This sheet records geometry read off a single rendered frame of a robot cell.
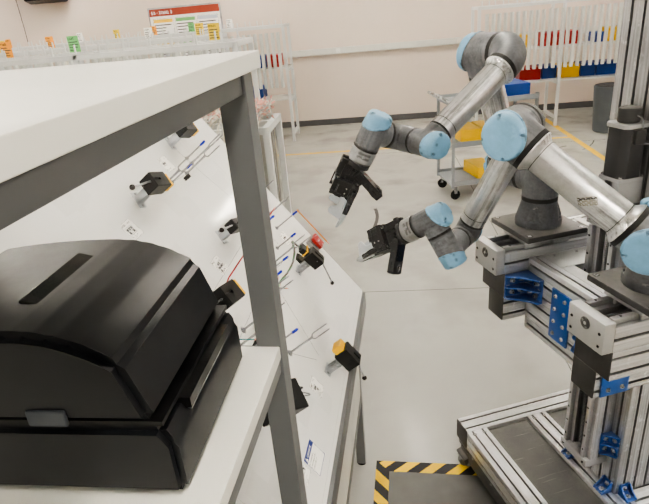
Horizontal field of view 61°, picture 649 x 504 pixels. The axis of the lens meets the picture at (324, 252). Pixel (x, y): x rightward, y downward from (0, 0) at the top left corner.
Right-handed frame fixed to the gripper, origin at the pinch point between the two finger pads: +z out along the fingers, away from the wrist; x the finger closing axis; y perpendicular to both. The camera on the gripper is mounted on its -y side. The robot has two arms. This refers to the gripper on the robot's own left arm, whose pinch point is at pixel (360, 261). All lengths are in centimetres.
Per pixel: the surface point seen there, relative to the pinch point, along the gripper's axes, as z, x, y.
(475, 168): 117, -376, 125
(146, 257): -53, 107, -14
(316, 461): -7, 48, -51
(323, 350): 7.0, 21.2, -24.8
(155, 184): -3, 71, 22
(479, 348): 57, -155, -41
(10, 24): 728, -200, 695
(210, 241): 9, 50, 11
